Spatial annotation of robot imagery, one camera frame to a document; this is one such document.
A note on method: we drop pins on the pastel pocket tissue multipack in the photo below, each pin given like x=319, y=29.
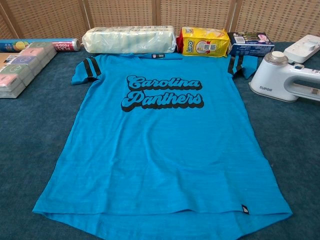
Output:
x=20, y=67

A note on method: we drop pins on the white handheld garment steamer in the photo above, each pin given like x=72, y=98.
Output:
x=270, y=77

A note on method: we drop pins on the white toilet paper pack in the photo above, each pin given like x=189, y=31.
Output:
x=130, y=40

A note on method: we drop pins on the blue Carolina Panthers T-shirt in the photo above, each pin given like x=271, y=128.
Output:
x=160, y=150

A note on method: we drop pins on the teal carpet table cover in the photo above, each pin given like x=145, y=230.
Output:
x=25, y=150

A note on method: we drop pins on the yellow Lipo biscuit bag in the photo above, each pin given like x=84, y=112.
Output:
x=200, y=45

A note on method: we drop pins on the blue red food wrap roll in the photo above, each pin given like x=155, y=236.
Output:
x=65, y=45

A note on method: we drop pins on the dark blue sanitary pad pack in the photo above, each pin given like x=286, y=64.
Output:
x=250, y=45

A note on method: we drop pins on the white power strip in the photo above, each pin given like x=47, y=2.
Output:
x=300, y=52

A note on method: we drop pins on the wicker folding screen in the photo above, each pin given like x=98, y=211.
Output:
x=125, y=12

